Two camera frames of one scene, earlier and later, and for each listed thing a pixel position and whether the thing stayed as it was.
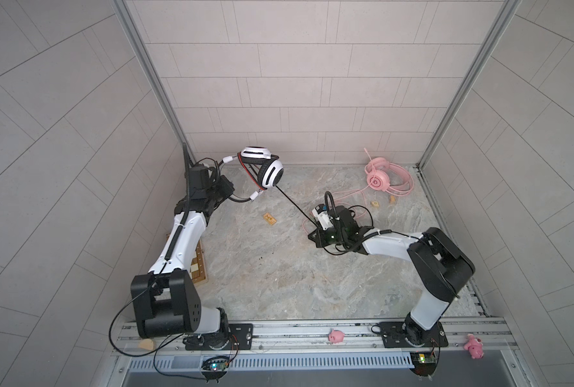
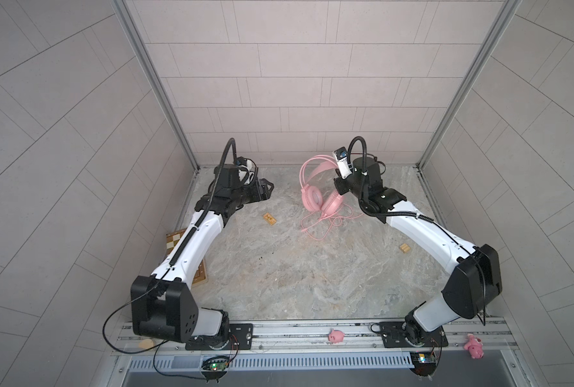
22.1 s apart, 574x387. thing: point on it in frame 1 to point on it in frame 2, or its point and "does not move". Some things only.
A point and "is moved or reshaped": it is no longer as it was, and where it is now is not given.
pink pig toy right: [475, 347] does not move
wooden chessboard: [198, 267] does not move
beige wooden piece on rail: [147, 343] does not move
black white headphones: [263, 167] is moved or reshaped
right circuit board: [424, 363] does not move
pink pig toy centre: [336, 336] does not move
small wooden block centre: [270, 218] does not move
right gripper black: [319, 240] to [340, 186]
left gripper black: [226, 189] to [264, 195]
